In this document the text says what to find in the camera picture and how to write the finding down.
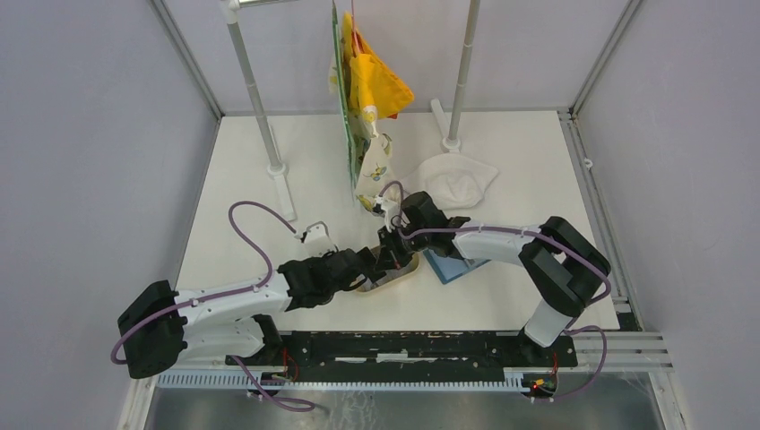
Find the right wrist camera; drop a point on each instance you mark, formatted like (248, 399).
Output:
(389, 210)

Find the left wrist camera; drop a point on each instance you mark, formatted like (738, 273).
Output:
(316, 240)

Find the blue leather card holder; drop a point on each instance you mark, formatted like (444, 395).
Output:
(448, 269)

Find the white crumpled cloth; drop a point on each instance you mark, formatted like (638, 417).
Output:
(452, 180)

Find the right rack pole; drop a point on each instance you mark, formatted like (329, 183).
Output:
(448, 126)

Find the light green hanging cloth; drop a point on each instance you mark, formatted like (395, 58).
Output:
(341, 88)

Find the beige oval tray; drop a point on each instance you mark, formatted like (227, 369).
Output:
(388, 277)

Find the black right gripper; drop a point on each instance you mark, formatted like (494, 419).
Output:
(390, 254)

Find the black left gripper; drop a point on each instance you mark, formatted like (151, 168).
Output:
(314, 261)

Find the yellow hanging cloth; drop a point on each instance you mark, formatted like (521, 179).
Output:
(375, 91)

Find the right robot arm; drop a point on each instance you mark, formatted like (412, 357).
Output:
(569, 272)

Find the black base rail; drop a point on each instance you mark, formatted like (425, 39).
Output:
(409, 356)

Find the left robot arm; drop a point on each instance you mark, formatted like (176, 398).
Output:
(164, 327)

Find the rack pole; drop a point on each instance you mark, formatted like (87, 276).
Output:
(277, 169)
(448, 126)

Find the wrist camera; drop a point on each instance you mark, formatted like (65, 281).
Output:
(316, 240)
(389, 210)

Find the dinosaur print hanging cloth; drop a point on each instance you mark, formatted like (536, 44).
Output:
(373, 158)

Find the left rack pole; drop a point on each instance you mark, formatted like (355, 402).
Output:
(277, 169)

